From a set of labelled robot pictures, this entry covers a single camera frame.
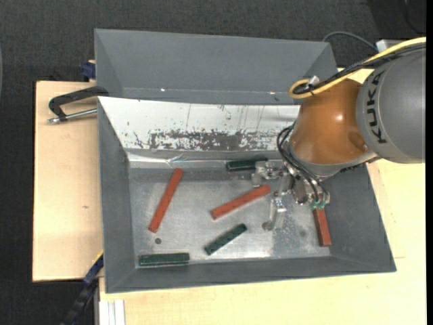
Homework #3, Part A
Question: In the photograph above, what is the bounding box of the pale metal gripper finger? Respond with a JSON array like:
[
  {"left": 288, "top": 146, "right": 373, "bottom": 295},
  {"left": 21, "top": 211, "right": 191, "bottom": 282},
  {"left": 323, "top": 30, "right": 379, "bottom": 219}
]
[
  {"left": 251, "top": 160, "right": 288, "bottom": 187},
  {"left": 262, "top": 197, "right": 288, "bottom": 232}
]

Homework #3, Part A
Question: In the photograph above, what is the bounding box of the dark green flat block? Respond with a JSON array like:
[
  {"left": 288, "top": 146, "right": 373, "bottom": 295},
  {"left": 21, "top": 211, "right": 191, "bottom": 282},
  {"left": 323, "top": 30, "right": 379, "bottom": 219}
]
[
  {"left": 204, "top": 223, "right": 248, "bottom": 257},
  {"left": 225, "top": 158, "right": 269, "bottom": 173},
  {"left": 138, "top": 252, "right": 191, "bottom": 268}
]

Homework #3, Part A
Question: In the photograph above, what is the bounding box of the red-brown flat block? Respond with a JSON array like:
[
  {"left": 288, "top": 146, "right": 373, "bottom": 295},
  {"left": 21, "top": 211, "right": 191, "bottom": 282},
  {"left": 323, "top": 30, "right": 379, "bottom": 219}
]
[
  {"left": 210, "top": 183, "right": 272, "bottom": 221},
  {"left": 311, "top": 207, "right": 333, "bottom": 248},
  {"left": 147, "top": 167, "right": 185, "bottom": 234}
]

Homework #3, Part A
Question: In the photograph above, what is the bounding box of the grey metal bin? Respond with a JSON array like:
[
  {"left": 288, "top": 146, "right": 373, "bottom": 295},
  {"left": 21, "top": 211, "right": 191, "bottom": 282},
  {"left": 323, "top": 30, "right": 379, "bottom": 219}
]
[{"left": 93, "top": 28, "right": 397, "bottom": 294}]

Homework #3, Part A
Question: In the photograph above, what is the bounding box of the pale flat board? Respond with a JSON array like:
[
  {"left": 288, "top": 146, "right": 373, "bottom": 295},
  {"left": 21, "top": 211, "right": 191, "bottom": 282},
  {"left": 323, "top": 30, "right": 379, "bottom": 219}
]
[{"left": 32, "top": 66, "right": 407, "bottom": 283}]

